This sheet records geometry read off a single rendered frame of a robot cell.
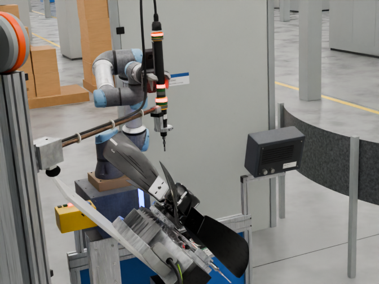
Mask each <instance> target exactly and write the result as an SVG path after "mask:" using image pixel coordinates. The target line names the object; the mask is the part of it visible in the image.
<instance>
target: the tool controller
mask: <svg viewBox="0 0 379 284"><path fill-rule="evenodd" d="M304 143H305V135H304V134H303V133H302V132H300V131H299V130H298V129H297V128H295V127H294V126H290V127H284V128H277V129H273V130H267V131H261V132H255V133H251V134H248V139H247V145H246V154H245V164H244V167H245V168H246V169H247V170H248V171H249V172H250V173H251V174H252V175H253V176H254V178H258V177H261V176H266V175H272V174H277V173H281V172H286V171H291V170H296V169H300V166H301V160H302V153H303V147H304Z"/></svg>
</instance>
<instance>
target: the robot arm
mask: <svg viewBox="0 0 379 284"><path fill-rule="evenodd" d="M145 54H146V72H147V94H148V93H154V92H156V90H155V81H158V78H157V76H155V75H154V67H153V52H152V48H149V49H145ZM92 73H93V75H94V76H95V78H96V86H97V90H94V92H93V94H94V105H95V107H96V108H105V107H116V106H124V114H125V115H128V114H130V113H132V112H134V111H136V110H137V109H138V108H140V106H141V105H142V103H143V99H144V68H143V53H142V51H141V50H140V49H138V48H135V49H132V48H131V49H125V50H110V51H106V52H104V53H102V54H100V55H99V56H98V57H97V58H96V59H95V60H94V62H93V64H92ZM113 75H118V77H119V79H120V80H121V81H122V87H121V88H115V86H114V81H113ZM164 77H165V87H166V88H167V89H168V88H169V80H170V79H171V76H170V74H169V72H168V71H164ZM147 106H148V96H147V98H146V102H145V105H144V107H143V108H142V109H145V108H146V107H147ZM120 132H121V133H123V134H124V135H125V136H127V137H128V138H129V139H130V140H131V141H132V142H133V143H134V144H135V145H136V146H137V147H138V148H139V149H140V151H141V152H145V151H146V150H147V149H148V146H149V130H148V129H147V128H146V126H145V125H144V124H143V123H142V118H137V119H134V120H132V121H129V122H126V123H125V125H124V126H123V127H122V131H118V129H117V128H114V129H113V130H111V129H109V130H107V131H104V132H101V133H99V134H96V135H95V146H96V157H97V164H96V168H95V177H96V178H98V179H103V180H109V179H116V178H120V177H122V176H124V174H123V173H122V172H121V171H120V170H118V169H117V168H116V167H114V165H112V164H111V163H110V162H109V161H107V160H106V159H105V158H104V156H103V151H104V148H105V145H106V143H107V142H108V140H109V139H110V138H111V137H112V136H113V135H115V134H117V133H120Z"/></svg>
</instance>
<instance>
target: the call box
mask: <svg viewBox="0 0 379 284"><path fill-rule="evenodd" d="M88 201H89V202H90V205H91V206H92V207H93V208H94V209H96V207H95V206H94V204H93V203H92V202H91V201H90V200H88ZM81 214H83V213H82V212H81V211H80V210H79V209H77V208H76V207H75V206H74V205H73V206H69V205H68V206H67V207H63V206H62V207H61V208H58V207H55V216H56V225H57V226H58V228H59V230H60V232H61V233H68V232H72V231H76V230H81V229H86V228H91V227H96V226H98V225H97V224H95V223H94V222H93V221H92V220H91V219H89V218H88V217H87V216H86V215H85V214H84V216H82V215H81Z"/></svg>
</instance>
